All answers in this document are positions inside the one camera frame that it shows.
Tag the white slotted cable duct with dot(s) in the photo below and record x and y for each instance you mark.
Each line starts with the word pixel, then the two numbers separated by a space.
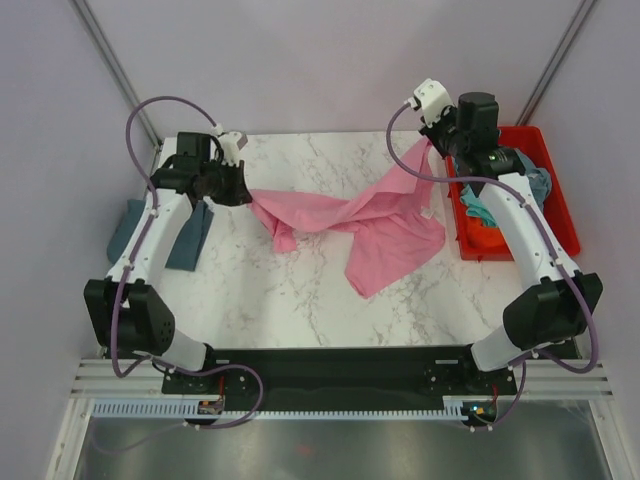
pixel 212 408

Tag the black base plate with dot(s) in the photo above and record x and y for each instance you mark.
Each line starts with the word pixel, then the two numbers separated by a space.
pixel 372 358

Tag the grey blue t shirt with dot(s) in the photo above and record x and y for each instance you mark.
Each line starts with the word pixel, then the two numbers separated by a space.
pixel 539 178

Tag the red plastic bin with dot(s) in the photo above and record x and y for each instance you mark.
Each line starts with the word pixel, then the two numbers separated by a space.
pixel 530 141

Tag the orange garment in bin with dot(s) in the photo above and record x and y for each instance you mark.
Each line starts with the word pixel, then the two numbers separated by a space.
pixel 484 237

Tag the corner aluminium post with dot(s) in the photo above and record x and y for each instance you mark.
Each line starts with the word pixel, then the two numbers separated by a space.
pixel 105 51
pixel 570 36

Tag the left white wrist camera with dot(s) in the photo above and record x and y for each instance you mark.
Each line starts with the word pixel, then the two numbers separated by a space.
pixel 228 145

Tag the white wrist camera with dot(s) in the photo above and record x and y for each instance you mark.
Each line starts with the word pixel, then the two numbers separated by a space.
pixel 432 99
pixel 228 145

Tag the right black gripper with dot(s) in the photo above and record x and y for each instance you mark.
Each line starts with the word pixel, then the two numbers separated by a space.
pixel 431 132

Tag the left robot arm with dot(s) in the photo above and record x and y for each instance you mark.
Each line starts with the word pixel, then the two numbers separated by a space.
pixel 127 313

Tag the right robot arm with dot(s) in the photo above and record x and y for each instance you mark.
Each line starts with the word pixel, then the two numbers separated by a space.
pixel 558 300

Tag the left corner aluminium post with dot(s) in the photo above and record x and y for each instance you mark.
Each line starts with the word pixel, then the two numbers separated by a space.
pixel 105 51

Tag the folded dark blue t shirt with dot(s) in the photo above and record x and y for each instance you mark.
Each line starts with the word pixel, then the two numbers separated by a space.
pixel 187 247

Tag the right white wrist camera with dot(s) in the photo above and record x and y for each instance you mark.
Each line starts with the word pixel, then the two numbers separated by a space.
pixel 432 99

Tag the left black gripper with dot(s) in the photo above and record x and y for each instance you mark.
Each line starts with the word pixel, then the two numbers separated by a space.
pixel 238 194

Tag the aluminium frame rail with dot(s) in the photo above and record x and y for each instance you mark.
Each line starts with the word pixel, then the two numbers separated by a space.
pixel 539 380

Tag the teal t shirt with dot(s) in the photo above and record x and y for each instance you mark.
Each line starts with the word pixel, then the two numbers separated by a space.
pixel 475 208

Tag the pink t shirt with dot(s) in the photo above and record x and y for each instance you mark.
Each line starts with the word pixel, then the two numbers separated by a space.
pixel 391 237

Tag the right corner aluminium post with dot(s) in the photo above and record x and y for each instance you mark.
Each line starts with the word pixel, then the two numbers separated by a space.
pixel 570 36

